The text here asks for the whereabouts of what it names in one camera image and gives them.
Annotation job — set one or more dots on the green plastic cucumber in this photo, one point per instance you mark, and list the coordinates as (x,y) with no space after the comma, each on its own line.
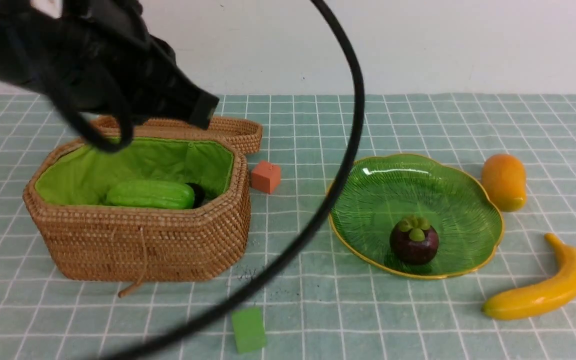
(143,193)

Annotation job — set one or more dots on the yellow plastic banana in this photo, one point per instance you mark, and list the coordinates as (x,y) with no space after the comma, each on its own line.
(542,297)

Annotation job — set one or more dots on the green glass leaf plate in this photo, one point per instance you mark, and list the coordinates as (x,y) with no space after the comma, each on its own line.
(382,190)

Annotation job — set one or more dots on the orange foam cube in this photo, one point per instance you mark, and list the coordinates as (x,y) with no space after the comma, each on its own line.
(265,177)

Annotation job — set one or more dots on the purple plastic mangosteen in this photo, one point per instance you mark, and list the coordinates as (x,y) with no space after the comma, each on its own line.
(414,240)

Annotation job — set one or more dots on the green foam cube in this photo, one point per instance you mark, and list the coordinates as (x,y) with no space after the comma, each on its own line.
(249,329)

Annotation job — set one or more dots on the orange plastic mango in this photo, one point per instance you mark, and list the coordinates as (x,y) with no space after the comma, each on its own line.
(503,177)

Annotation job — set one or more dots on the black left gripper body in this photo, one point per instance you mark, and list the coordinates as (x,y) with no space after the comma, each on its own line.
(110,35)

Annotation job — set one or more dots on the woven wicker basket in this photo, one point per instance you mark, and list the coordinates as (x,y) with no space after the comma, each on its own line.
(90,241)

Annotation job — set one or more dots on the woven wicker basket lid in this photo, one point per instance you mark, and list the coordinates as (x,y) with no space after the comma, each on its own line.
(244,135)

